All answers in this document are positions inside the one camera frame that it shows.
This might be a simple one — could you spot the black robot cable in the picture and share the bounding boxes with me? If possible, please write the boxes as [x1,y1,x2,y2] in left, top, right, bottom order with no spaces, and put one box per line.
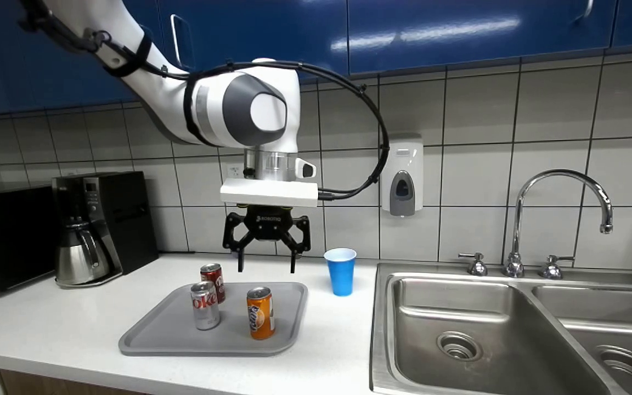
[17,7,392,204]

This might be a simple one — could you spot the chrome faucet handle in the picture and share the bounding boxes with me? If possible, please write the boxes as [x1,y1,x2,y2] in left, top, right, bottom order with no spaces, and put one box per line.
[537,251,577,281]
[457,250,491,279]

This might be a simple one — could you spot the white wall outlet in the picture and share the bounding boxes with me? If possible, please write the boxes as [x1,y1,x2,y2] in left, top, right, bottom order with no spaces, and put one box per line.
[224,156,247,182]

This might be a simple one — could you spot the black microwave oven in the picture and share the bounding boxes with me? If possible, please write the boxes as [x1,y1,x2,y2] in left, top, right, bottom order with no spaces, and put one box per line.
[0,183,61,303]

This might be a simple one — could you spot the dark red soda can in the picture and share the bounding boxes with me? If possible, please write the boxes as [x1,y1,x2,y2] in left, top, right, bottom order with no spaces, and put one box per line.
[198,260,229,305]

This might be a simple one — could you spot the metal cabinet door handle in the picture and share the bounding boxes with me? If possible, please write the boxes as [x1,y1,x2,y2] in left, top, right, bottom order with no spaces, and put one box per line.
[166,11,195,73]

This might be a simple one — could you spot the silver diet cola can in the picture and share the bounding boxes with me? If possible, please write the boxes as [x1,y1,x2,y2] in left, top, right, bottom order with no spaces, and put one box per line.
[189,281,224,333]

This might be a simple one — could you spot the stainless steel double sink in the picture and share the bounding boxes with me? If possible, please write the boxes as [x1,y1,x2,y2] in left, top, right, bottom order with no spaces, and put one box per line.
[369,260,632,395]

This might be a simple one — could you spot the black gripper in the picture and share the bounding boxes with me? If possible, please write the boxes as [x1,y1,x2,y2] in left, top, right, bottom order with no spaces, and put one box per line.
[222,204,311,276]

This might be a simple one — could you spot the black steel coffee maker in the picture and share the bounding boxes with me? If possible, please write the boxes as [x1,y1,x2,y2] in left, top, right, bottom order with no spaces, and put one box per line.
[51,169,160,279]

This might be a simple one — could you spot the orange soda can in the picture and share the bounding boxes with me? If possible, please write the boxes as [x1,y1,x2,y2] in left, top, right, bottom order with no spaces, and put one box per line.
[245,285,279,341]

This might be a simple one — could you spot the stainless steel coffee carafe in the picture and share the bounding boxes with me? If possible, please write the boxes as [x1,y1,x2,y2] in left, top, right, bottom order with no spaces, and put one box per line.
[54,216,115,289]

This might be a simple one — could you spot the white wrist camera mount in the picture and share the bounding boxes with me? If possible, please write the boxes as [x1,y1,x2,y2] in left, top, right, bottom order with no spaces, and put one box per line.
[218,156,320,210]

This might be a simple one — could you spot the blue plastic cup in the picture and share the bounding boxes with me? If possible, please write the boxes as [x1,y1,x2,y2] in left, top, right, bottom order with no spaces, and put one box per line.
[322,246,360,299]

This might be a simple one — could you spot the chrome gooseneck faucet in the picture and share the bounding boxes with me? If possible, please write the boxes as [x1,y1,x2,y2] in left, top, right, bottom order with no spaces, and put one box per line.
[502,167,617,279]

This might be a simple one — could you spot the blue glossy wall cabinets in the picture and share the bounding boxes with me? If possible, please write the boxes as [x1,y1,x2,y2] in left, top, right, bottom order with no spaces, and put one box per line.
[0,0,632,118]

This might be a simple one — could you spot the white wall soap dispenser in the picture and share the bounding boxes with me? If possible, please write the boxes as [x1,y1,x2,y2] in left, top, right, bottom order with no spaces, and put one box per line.
[380,137,425,216]

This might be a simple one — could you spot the gray plastic tray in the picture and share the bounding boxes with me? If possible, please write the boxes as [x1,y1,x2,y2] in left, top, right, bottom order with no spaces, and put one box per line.
[117,279,310,357]

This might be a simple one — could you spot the wooden base cabinet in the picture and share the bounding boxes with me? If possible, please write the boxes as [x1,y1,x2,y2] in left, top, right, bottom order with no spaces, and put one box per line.
[0,367,159,395]

